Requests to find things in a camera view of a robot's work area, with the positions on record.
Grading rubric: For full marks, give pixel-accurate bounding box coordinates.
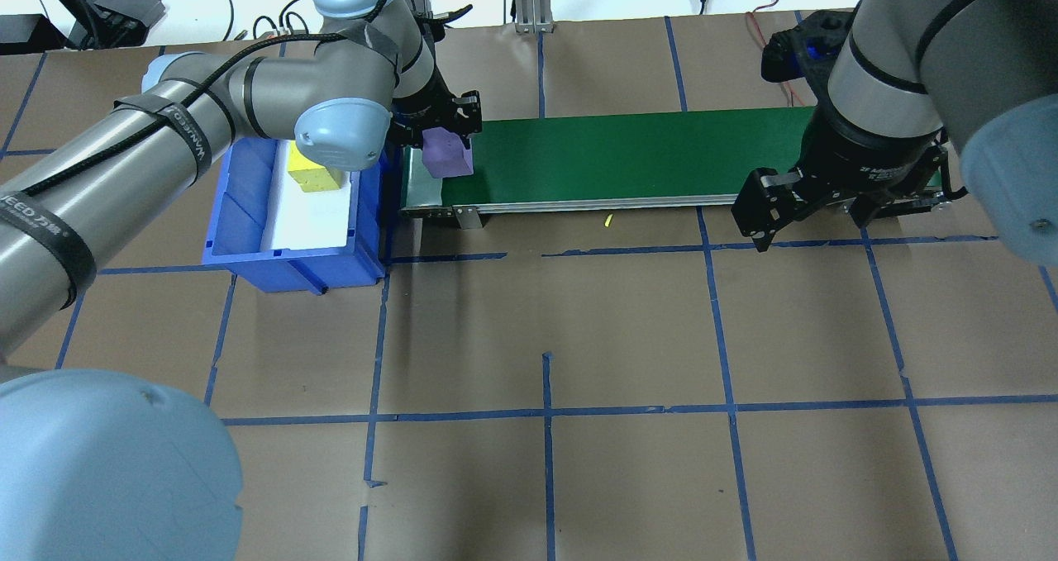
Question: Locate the white bin liner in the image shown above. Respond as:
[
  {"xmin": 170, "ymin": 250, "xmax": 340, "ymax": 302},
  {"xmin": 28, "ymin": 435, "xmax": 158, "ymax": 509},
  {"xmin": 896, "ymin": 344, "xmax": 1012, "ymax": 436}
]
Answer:
[{"xmin": 263, "ymin": 140, "xmax": 358, "ymax": 252}]

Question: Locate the purple foam block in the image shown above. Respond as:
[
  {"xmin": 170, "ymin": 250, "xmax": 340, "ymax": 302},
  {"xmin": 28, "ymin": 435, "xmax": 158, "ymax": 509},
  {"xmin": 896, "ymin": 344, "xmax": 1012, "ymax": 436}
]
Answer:
[{"xmin": 422, "ymin": 127, "xmax": 474, "ymax": 179}]

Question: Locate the black device box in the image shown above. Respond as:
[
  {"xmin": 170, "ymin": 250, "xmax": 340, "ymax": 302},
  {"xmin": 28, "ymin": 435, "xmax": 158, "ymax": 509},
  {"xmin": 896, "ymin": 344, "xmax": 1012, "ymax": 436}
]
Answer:
[{"xmin": 83, "ymin": 0, "xmax": 166, "ymax": 48}]

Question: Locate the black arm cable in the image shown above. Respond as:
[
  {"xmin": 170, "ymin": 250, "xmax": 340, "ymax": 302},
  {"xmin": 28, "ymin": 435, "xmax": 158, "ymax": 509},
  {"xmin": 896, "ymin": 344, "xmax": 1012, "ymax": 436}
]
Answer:
[{"xmin": 17, "ymin": 0, "xmax": 398, "ymax": 198}]

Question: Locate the black flat box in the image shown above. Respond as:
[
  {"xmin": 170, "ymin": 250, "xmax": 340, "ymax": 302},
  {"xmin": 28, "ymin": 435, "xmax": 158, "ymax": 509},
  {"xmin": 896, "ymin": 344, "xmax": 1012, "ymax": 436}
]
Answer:
[{"xmin": 0, "ymin": 14, "xmax": 69, "ymax": 55}]

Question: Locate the red black conveyor wire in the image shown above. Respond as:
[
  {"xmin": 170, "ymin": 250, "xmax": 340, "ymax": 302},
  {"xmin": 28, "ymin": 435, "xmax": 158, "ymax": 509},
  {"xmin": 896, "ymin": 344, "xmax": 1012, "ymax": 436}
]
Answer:
[{"xmin": 746, "ymin": 1, "xmax": 807, "ymax": 107}]

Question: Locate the yellow foam block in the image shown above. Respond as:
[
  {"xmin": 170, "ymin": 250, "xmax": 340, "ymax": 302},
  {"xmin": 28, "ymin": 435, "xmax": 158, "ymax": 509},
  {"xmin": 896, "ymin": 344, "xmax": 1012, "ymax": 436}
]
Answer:
[{"xmin": 287, "ymin": 141, "xmax": 344, "ymax": 193}]

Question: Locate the green conveyor belt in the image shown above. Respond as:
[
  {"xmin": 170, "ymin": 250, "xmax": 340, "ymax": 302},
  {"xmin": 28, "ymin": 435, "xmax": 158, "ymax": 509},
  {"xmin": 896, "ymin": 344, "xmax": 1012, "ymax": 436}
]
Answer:
[{"xmin": 401, "ymin": 105, "xmax": 947, "ymax": 231}]

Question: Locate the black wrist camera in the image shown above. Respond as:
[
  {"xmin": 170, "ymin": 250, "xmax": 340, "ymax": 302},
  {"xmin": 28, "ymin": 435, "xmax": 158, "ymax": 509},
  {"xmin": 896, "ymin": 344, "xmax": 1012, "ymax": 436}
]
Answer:
[
  {"xmin": 760, "ymin": 9, "xmax": 856, "ymax": 83},
  {"xmin": 397, "ymin": 0, "xmax": 474, "ymax": 29}
]

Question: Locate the blue plastic bin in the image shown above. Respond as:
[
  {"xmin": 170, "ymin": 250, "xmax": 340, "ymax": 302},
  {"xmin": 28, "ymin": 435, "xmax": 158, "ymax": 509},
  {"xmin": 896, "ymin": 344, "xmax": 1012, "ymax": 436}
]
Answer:
[{"xmin": 203, "ymin": 119, "xmax": 406, "ymax": 296}]

